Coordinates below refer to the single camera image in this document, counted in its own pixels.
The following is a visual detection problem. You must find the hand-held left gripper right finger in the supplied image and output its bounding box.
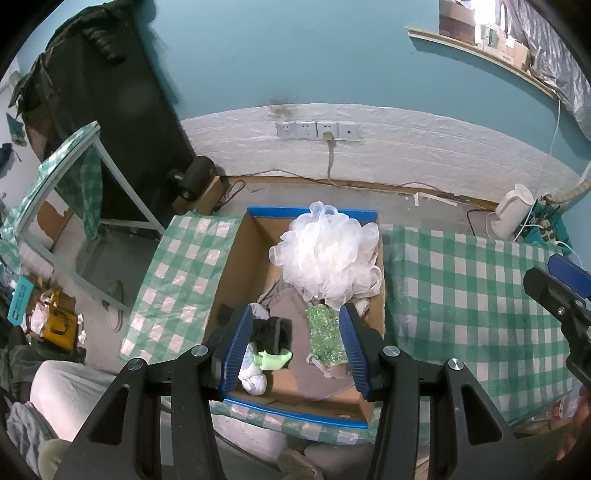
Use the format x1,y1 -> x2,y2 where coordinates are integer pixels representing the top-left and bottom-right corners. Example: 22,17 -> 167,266
338,302 -> 536,480

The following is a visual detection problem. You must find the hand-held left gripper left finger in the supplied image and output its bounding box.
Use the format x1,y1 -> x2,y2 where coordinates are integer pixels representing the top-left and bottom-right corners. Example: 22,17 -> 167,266
54,302 -> 254,480

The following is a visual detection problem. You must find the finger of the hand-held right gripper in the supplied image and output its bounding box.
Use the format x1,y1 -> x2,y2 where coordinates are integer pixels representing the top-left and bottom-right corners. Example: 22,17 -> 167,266
548,254 -> 591,301
524,267 -> 591,388

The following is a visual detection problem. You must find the green sequin cloth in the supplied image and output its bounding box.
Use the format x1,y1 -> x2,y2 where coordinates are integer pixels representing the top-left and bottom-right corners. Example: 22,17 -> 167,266
305,305 -> 349,365

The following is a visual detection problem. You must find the white cloth blue print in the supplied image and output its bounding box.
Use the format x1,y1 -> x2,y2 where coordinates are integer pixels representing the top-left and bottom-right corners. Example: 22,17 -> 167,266
238,342 -> 269,395

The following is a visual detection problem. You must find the light green sock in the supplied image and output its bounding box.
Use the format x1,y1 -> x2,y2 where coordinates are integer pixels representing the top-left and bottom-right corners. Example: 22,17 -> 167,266
252,348 -> 294,372

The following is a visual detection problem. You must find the black glove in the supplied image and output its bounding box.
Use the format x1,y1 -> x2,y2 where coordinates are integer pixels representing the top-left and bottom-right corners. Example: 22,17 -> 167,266
252,316 -> 294,358

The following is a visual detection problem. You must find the taupe grey towel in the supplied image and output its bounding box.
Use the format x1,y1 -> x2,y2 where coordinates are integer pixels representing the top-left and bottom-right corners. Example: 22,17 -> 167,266
259,281 -> 365,402

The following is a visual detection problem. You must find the white mesh bath pouf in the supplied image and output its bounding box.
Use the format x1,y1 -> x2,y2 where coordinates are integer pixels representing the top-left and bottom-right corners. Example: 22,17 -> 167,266
269,202 -> 383,310

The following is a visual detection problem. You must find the person's right hand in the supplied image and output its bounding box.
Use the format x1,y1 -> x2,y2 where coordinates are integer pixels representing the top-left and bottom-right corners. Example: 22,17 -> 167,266
556,385 -> 591,462

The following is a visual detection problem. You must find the green power strip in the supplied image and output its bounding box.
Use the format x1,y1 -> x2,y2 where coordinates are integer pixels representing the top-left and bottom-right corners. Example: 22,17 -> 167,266
526,208 -> 572,245

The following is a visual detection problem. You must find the white electric kettle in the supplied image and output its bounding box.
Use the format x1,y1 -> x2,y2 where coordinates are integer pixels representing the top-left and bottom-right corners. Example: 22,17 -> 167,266
488,184 -> 536,241

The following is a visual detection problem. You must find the green white checkered tablecloth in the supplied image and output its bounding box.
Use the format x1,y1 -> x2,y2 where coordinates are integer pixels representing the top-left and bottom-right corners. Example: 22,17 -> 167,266
119,215 -> 587,446

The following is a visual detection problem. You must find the clear plastic bag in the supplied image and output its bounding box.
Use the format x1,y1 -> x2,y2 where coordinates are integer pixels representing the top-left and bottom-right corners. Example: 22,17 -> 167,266
549,397 -> 578,422

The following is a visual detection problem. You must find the grey slipper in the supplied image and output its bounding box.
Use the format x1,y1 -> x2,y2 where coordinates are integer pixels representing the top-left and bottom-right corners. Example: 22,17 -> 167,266
102,281 -> 125,331

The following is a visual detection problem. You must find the small brown cardboard box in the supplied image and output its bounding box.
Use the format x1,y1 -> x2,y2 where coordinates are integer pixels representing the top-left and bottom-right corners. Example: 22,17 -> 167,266
196,175 -> 228,215

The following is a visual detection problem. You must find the yellow bag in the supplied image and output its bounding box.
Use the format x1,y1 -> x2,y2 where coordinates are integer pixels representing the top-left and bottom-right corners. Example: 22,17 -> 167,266
41,307 -> 77,350

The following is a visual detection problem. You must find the person's grey trousered leg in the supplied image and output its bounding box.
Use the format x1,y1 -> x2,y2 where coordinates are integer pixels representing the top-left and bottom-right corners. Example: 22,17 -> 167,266
30,360 -> 116,480

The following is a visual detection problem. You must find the black cylindrical device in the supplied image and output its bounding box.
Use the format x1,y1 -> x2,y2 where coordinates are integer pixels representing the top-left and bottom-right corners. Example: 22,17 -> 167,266
167,156 -> 215,201

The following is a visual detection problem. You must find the silver foil curtain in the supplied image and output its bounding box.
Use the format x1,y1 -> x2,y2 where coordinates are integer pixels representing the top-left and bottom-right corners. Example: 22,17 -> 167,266
508,0 -> 591,139

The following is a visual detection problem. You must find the blue packet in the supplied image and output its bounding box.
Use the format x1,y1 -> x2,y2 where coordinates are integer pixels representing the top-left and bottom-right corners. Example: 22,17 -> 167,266
8,277 -> 33,326

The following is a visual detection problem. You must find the wooden window sill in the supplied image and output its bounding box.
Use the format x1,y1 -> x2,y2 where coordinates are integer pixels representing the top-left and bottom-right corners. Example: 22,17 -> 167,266
409,28 -> 557,101

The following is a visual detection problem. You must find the beige corrugated hose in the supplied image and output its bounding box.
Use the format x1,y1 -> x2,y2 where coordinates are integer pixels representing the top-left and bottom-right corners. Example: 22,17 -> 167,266
545,178 -> 591,207

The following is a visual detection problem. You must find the thin white hanging cable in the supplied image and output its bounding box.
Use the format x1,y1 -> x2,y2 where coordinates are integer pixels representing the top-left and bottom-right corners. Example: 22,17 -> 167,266
536,99 -> 562,199

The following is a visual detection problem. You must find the grey plug with cable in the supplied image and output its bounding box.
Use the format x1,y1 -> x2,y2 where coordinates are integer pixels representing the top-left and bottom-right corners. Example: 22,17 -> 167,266
322,131 -> 339,184

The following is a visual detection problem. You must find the grey metal frame table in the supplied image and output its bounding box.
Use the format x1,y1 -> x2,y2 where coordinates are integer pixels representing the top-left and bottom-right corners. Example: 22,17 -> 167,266
0,121 -> 166,315

